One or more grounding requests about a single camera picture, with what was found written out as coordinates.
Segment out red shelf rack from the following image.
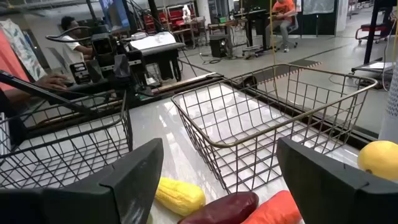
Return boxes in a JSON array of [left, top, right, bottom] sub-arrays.
[[141, 6, 200, 35]]

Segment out white paper sheet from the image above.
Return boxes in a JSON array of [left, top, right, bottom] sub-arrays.
[[129, 30, 178, 51]]

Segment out black standing desk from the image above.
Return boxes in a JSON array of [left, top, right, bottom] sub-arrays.
[[233, 8, 272, 52]]

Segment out wooden desk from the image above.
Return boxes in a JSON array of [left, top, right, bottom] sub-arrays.
[[207, 17, 249, 58]]

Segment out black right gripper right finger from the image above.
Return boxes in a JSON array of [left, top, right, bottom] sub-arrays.
[[275, 137, 398, 224]]

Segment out computer monitor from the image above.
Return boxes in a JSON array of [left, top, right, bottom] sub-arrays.
[[98, 0, 131, 34]]

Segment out white tower fan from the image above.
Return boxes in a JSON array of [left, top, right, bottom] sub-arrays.
[[377, 58, 398, 144]]

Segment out bronze wire basket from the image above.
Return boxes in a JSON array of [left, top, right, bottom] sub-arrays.
[[170, 63, 379, 194]]

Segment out black pole stand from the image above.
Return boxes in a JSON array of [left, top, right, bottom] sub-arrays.
[[350, 0, 398, 75]]

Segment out person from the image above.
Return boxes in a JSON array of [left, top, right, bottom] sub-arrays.
[[60, 15, 95, 62], [265, 0, 300, 53], [0, 29, 69, 105]]

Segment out black striped floor mat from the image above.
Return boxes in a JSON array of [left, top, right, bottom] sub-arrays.
[[229, 58, 323, 86]]

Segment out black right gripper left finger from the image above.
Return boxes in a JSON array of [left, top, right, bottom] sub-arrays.
[[0, 138, 165, 224]]

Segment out yellow corn cob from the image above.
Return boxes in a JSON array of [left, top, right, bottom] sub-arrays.
[[154, 177, 206, 217]]

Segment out grey wall board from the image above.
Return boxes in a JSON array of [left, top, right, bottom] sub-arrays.
[[302, 0, 336, 16]]

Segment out black wire basket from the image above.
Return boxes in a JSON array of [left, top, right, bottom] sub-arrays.
[[0, 90, 134, 190]]

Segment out orange-red pepper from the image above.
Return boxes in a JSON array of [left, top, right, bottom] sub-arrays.
[[241, 190, 302, 224]]

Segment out yellow lemon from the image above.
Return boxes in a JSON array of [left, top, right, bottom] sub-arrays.
[[356, 140, 398, 182]]

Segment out black computer tower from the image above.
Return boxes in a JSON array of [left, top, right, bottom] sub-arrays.
[[209, 34, 230, 58]]

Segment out wooden table board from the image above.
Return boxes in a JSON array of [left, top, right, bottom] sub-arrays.
[[152, 73, 218, 94]]

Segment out red low cart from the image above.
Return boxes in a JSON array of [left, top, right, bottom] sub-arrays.
[[355, 23, 390, 44]]

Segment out patterned cloth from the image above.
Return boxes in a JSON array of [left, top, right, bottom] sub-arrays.
[[0, 18, 47, 82]]

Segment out office chair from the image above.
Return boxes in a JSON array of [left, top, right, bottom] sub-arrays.
[[273, 14, 300, 50]]

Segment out dark red pepper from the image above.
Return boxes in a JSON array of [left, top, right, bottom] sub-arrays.
[[177, 191, 260, 224]]

